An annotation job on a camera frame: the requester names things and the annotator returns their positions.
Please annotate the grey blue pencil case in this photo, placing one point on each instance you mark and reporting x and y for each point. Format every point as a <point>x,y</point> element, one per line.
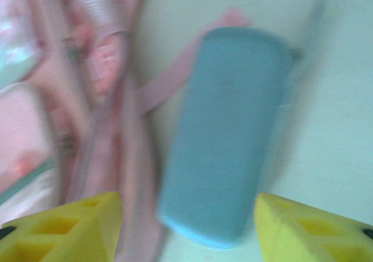
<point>224,133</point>

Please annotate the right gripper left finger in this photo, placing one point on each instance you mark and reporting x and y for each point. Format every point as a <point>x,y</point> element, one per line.
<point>58,235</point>

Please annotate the pink student backpack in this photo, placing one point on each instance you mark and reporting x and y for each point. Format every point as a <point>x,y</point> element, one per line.
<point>102,69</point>

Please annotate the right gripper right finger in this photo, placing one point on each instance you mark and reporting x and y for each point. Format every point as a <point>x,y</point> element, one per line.
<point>314,232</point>

